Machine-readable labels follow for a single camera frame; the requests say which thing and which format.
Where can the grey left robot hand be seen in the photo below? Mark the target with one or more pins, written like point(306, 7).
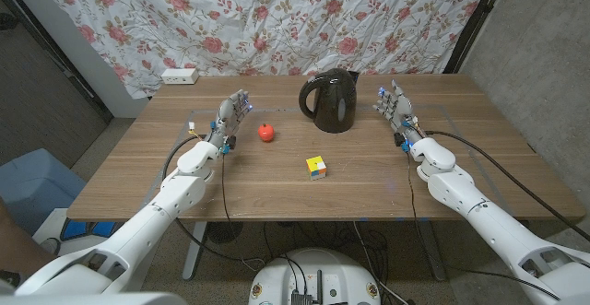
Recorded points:
point(228, 116)

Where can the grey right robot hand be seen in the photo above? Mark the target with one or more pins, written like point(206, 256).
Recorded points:
point(398, 109)

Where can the multicoloured rubiks cube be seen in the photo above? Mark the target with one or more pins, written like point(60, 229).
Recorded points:
point(316, 167)

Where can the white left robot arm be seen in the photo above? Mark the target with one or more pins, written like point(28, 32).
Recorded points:
point(152, 217)

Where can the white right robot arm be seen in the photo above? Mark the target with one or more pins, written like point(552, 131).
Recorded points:
point(488, 222)

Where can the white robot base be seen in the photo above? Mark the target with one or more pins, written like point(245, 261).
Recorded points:
point(318, 273)

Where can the red ball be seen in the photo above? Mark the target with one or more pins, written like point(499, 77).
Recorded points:
point(266, 132)

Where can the black electric kettle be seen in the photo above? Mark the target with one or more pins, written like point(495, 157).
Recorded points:
point(334, 104)

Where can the white power strip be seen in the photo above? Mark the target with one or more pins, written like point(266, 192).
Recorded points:
point(179, 76)

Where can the floral print backdrop cloth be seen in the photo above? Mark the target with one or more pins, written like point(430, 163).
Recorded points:
point(258, 19)

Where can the black round floor disc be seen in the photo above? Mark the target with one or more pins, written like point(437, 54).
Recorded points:
point(223, 232)

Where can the white table leg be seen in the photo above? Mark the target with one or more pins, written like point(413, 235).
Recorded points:
point(193, 254)

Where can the grey table leg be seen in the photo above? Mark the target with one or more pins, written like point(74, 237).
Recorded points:
point(433, 254)

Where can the blue black floor pad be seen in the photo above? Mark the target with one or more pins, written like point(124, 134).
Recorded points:
point(83, 230)

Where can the blue plastic bin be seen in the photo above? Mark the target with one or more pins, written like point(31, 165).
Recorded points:
point(32, 180)

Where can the white floor mat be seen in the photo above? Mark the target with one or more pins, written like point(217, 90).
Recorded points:
point(48, 224)

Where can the grey sneaker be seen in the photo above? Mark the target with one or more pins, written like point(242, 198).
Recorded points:
point(48, 246)

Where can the person brown leg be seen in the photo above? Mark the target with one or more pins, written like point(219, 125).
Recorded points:
point(18, 240)

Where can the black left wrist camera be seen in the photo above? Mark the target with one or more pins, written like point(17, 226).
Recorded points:
point(231, 143)

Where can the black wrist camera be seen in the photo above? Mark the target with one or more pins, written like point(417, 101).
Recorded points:
point(399, 139)
point(231, 143)

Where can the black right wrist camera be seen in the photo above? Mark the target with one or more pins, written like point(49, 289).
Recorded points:
point(399, 139)

